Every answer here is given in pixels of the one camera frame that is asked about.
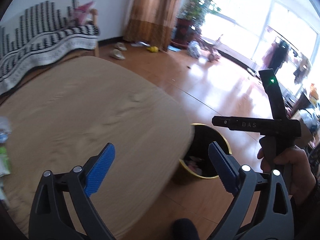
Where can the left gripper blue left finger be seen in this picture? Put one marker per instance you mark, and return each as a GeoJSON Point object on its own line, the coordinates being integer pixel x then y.
{"type": "Point", "coordinates": [49, 216]}

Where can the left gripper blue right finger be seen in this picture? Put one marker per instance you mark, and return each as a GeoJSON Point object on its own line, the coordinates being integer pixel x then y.
{"type": "Point", "coordinates": [260, 208]}

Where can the black gold-rimmed trash bin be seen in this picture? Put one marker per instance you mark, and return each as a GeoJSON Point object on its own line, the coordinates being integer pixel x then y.
{"type": "Point", "coordinates": [204, 135]}

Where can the trash pile in bin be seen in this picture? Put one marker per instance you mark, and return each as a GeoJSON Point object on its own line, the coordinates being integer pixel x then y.
{"type": "Point", "coordinates": [194, 164]}

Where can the person's right hand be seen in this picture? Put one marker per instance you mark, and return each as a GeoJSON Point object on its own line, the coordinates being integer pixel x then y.
{"type": "Point", "coordinates": [304, 186]}

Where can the green packet on table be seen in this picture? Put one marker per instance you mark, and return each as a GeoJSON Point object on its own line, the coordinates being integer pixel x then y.
{"type": "Point", "coordinates": [4, 162]}

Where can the black foam microphone tip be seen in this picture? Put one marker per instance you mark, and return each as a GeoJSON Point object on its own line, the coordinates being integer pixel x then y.
{"type": "Point", "coordinates": [184, 229]}

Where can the clothes drying rack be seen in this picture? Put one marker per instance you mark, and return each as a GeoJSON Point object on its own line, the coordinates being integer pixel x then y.
{"type": "Point", "coordinates": [282, 51]}

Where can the clear plastic water bottle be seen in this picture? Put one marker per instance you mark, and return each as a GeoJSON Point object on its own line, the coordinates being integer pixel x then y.
{"type": "Point", "coordinates": [5, 129]}

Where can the round wooden coffee table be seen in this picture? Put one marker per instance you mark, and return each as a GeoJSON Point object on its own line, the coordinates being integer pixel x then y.
{"type": "Point", "coordinates": [70, 112]}

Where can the pink child's tricycle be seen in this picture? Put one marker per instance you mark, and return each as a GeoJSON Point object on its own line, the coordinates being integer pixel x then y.
{"type": "Point", "coordinates": [211, 47]}

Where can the clear plastic bag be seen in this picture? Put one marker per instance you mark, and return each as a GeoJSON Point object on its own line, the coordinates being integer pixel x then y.
{"type": "Point", "coordinates": [194, 49]}

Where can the dark red plant pot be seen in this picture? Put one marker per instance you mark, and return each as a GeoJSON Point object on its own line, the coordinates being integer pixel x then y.
{"type": "Point", "coordinates": [183, 33]}

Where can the yellow toy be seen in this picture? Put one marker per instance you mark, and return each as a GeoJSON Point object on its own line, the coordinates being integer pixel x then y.
{"type": "Point", "coordinates": [153, 49]}

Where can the potted green plant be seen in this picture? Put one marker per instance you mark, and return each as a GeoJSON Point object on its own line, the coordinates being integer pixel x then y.
{"type": "Point", "coordinates": [196, 10]}

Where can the white paper on floor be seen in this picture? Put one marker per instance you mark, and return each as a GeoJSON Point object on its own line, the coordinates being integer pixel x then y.
{"type": "Point", "coordinates": [140, 44]}

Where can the brown curtain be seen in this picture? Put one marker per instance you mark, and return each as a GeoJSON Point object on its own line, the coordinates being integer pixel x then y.
{"type": "Point", "coordinates": [152, 21]}

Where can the far beige slipper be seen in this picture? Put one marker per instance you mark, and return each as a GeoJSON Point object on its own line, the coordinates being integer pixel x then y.
{"type": "Point", "coordinates": [120, 46]}

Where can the black white striped sofa cover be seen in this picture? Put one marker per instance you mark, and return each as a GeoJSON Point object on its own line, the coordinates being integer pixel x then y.
{"type": "Point", "coordinates": [40, 36]}

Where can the wooden sofa frame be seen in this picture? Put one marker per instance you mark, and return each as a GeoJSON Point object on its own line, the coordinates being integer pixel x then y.
{"type": "Point", "coordinates": [94, 14]}

